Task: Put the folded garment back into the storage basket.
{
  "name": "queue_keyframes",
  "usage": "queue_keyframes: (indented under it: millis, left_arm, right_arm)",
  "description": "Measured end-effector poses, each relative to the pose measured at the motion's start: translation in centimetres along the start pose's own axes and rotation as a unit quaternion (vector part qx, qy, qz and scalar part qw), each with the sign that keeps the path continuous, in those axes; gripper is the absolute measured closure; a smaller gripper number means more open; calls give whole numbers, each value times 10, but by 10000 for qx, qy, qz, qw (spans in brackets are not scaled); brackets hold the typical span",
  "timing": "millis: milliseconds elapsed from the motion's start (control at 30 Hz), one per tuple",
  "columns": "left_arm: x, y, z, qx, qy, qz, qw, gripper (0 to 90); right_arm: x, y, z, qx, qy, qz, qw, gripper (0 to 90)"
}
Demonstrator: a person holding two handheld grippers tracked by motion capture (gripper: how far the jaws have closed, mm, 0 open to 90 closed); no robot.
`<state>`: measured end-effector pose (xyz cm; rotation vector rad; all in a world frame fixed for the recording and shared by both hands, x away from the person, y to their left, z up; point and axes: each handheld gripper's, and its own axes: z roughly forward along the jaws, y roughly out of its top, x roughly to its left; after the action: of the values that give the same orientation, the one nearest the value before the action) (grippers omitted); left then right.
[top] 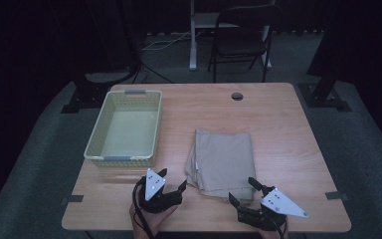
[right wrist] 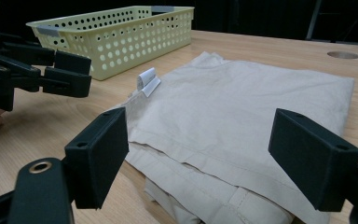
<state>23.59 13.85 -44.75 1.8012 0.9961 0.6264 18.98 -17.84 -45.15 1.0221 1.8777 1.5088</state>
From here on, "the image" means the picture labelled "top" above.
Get black metal stand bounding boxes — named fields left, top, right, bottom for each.
left=297, top=33, right=352, bottom=113
left=61, top=0, right=144, bottom=115

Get black folding chair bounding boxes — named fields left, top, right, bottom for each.
left=207, top=4, right=283, bottom=84

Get white desk frame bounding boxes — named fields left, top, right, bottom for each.
left=188, top=0, right=274, bottom=72

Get beige garment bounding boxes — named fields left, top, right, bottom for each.
left=183, top=128, right=258, bottom=204

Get person's left hand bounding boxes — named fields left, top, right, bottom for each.
left=128, top=202, right=178, bottom=239

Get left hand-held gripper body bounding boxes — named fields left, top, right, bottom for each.
left=132, top=167, right=184, bottom=214

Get light green perforated plastic basket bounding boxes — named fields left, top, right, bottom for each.
left=83, top=89, right=163, bottom=168

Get white floor cable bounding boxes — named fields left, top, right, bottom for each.
left=142, top=29, right=193, bottom=52

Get person's right hand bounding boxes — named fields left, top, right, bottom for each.
left=259, top=219, right=289, bottom=239

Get black spiral-wrapped gripper cable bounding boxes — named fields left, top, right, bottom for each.
left=272, top=215, right=287, bottom=239
left=131, top=175, right=156, bottom=239

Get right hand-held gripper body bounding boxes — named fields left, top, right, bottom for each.
left=237, top=187, right=309, bottom=232

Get black floor cable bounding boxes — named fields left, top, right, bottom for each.
left=131, top=62, right=175, bottom=85

